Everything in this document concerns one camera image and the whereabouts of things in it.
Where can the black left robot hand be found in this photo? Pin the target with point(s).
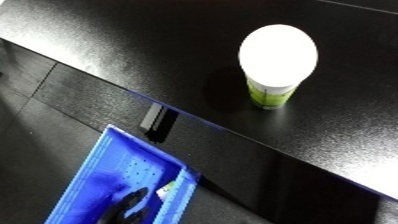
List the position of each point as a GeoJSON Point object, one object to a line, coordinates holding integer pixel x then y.
{"type": "Point", "coordinates": [130, 206]}

